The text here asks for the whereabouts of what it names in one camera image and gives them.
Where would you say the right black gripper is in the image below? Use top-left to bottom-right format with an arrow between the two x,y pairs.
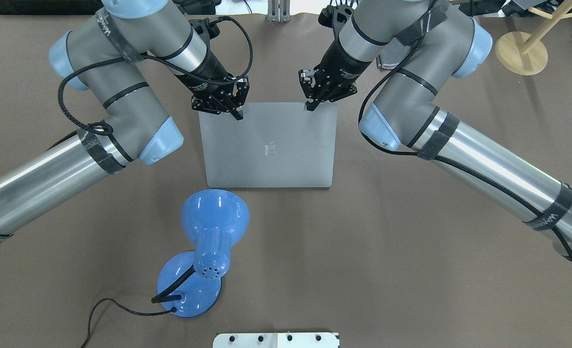
298,41 -> 378,112

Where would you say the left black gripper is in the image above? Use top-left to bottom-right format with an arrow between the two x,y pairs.
175,48 -> 249,120

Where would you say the grey laptop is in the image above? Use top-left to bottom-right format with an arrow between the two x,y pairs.
199,102 -> 338,188

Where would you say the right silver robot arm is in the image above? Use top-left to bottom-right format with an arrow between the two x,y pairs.
299,0 -> 572,262

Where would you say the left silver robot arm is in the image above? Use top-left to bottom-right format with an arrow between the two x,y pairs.
0,0 -> 250,244

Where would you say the blue desk lamp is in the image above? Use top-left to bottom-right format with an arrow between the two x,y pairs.
151,189 -> 249,319

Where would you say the wooden mug tree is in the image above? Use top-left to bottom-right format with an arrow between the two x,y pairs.
494,0 -> 572,76

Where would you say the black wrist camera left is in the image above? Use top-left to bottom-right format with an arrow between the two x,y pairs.
189,18 -> 221,41

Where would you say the aluminium frame post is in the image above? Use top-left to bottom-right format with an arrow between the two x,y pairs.
266,0 -> 292,23

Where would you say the black lamp power cord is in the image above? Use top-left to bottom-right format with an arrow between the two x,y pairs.
80,298 -> 178,348

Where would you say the white pedestal column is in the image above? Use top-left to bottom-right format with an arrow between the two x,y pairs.
212,332 -> 341,348

